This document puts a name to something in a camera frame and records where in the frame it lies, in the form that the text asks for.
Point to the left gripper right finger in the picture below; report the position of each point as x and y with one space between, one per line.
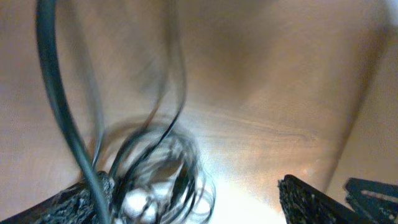
303 204

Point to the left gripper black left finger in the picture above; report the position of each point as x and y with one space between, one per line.
72 205

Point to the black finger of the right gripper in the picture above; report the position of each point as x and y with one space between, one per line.
373 200

